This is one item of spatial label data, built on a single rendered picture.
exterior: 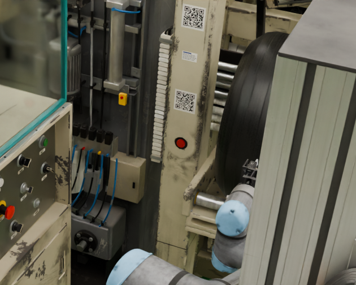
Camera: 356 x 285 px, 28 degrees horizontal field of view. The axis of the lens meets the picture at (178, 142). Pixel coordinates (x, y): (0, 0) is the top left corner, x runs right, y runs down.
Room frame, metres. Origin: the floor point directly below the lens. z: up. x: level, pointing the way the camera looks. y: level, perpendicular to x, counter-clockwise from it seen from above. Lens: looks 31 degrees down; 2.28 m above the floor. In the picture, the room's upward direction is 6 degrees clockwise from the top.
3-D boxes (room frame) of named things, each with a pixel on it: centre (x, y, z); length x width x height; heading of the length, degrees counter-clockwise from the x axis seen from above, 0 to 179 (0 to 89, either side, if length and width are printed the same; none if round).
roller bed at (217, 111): (2.50, -0.19, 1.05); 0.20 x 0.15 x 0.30; 72
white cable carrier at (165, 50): (2.13, 0.06, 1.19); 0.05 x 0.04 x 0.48; 162
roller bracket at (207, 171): (2.12, -0.11, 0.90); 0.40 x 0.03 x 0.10; 162
